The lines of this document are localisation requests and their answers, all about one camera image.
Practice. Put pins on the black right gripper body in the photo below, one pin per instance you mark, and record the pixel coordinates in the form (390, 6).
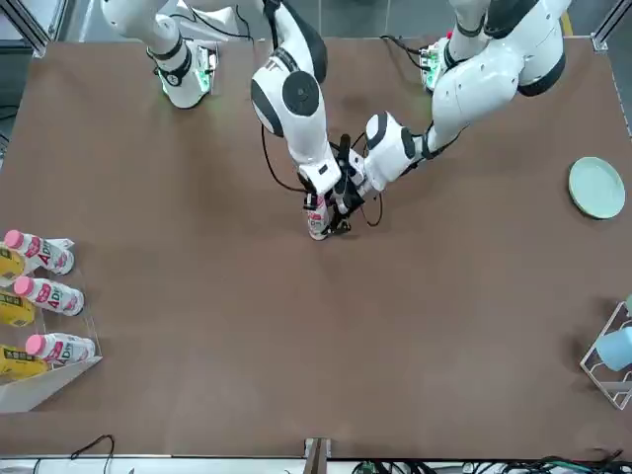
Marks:
(309, 197)

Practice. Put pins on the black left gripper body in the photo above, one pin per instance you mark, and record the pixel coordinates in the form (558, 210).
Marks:
(348, 173)

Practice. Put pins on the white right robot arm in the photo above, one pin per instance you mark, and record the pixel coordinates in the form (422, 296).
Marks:
(301, 123)

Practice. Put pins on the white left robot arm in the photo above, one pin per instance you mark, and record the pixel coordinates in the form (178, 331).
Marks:
(474, 94)

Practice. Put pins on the white pink-capped drink bottle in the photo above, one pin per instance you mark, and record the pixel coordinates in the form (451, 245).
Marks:
(61, 349)
(52, 297)
(44, 254)

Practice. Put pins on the yellow tea bottle orange cap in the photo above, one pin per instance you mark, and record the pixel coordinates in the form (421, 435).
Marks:
(10, 264)
(20, 363)
(15, 310)

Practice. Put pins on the pale green plate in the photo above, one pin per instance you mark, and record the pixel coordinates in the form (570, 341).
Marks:
(596, 187)

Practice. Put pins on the pale green cup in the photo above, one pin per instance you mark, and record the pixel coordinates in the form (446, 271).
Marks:
(629, 306)

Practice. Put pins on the pale blue cup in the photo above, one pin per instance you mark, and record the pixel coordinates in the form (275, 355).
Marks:
(617, 350)

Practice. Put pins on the clear acrylic stepped shelf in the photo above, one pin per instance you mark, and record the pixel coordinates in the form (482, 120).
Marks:
(59, 385)

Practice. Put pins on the aluminium frame post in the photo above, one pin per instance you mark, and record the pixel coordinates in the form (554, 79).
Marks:
(600, 39)
(318, 456)
(37, 34)

